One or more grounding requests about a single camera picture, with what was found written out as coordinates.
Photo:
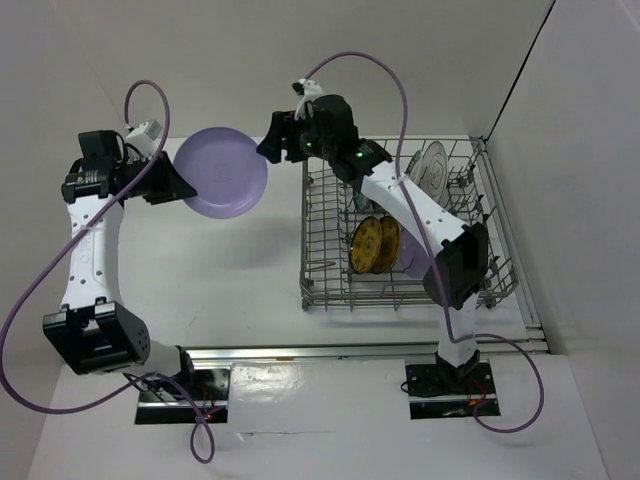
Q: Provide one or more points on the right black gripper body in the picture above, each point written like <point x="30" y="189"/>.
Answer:
<point x="303" y="139"/>

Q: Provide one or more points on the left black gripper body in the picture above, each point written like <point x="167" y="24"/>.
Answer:
<point x="148" y="184"/>

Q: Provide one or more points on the purple plastic plate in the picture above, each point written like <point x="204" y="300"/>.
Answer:
<point x="222" y="165"/>
<point x="414" y="260"/>

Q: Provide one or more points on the white plate with rings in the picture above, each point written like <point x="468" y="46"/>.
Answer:
<point x="433" y="173"/>

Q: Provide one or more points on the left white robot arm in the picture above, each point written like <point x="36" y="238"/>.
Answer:
<point x="93" y="331"/>

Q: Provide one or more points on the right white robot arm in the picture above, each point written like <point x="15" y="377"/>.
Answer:
<point x="458" y="253"/>

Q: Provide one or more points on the right blue patterned plate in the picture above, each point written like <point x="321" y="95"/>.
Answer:
<point x="361" y="202"/>

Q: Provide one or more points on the white plate floral rim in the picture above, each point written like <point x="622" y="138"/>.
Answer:
<point x="414" y="167"/>

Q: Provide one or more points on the left yellow patterned plate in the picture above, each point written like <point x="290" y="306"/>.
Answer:
<point x="365" y="245"/>

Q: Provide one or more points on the yellow patterned plate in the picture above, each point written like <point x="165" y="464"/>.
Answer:
<point x="390" y="241"/>
<point x="365" y="245"/>

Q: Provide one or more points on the right yellow patterned plate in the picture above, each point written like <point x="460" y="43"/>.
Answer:
<point x="390" y="241"/>

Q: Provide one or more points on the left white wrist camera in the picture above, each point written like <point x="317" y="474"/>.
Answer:
<point x="145" y="138"/>

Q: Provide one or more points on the grey wire dish rack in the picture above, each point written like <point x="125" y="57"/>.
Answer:
<point x="329" y="220"/>

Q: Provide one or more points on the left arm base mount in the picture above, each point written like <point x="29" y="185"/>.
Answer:
<point x="160" y="403"/>

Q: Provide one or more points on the silver aluminium rail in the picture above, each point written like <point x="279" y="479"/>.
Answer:
<point x="202" y="356"/>

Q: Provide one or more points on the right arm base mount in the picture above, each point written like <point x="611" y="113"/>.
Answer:
<point x="430" y="397"/>

